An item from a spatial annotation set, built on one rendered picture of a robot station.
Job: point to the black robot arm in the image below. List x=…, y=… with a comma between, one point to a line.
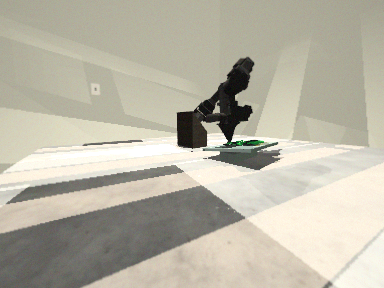
x=237, y=81

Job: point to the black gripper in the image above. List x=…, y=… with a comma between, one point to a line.
x=226, y=123

